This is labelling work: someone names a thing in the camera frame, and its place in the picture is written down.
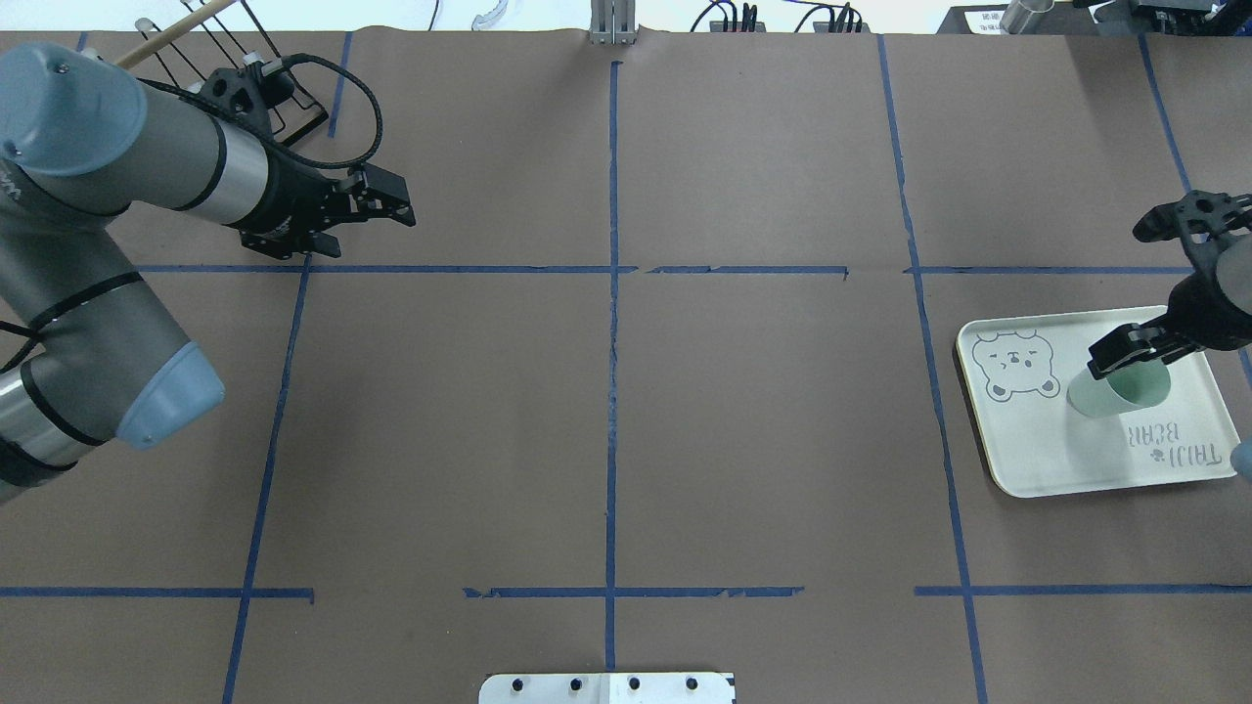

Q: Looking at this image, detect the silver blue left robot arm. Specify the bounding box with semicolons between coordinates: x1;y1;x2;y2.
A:
1;43;416;501

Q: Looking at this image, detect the pale green cup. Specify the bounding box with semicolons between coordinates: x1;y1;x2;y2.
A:
1067;360;1172;418

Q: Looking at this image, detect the aluminium frame post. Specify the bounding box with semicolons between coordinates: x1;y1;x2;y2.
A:
588;0;639;46

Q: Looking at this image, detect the black left camera cable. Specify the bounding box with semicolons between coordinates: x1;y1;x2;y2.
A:
254;53;384;172

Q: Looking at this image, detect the white bear print tray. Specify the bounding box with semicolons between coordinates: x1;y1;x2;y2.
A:
957;306;1239;499

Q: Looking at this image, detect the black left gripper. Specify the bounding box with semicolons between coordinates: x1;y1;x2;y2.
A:
233;149;417;261

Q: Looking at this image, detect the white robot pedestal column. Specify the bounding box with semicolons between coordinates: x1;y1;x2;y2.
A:
477;670;737;703

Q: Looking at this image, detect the black wire cup rack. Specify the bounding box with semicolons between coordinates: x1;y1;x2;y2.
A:
115;1;331;148

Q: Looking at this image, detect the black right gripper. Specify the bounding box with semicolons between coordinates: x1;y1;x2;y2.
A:
1088;264;1243;380

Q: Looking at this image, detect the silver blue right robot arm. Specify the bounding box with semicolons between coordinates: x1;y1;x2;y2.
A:
1087;233;1251;380

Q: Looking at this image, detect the metal cylinder weight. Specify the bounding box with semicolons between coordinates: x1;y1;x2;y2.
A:
999;0;1055;35

